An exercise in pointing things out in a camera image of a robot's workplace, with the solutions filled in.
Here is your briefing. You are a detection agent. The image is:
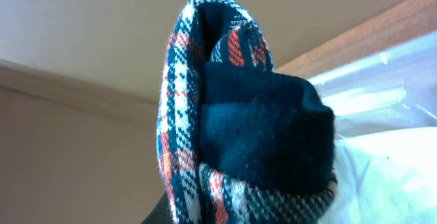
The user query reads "red blue plaid cloth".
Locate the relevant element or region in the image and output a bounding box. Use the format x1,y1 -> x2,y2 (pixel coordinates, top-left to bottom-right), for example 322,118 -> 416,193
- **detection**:
156,0 -> 338,223

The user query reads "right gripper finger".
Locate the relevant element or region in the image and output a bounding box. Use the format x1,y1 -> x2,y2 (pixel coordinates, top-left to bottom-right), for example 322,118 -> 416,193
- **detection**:
141,193 -> 173,224

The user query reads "clear plastic storage container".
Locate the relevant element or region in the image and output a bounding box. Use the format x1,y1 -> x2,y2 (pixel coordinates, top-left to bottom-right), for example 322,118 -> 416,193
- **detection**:
309,32 -> 436,139

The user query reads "cream cloth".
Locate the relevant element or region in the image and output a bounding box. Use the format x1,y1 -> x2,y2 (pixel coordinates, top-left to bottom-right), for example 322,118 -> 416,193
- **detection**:
320,127 -> 436,224

